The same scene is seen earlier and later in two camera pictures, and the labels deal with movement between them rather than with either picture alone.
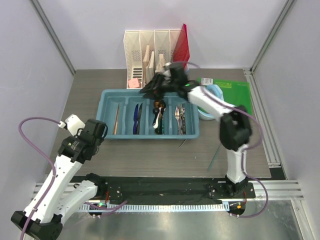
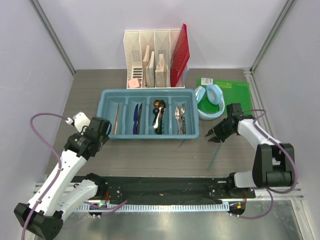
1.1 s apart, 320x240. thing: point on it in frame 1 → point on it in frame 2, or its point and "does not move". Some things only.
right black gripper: x=152 y=86 → x=219 y=137
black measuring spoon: x=155 y=111 does not move
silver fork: x=181 y=112 does not move
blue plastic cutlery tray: x=130 y=114 does not move
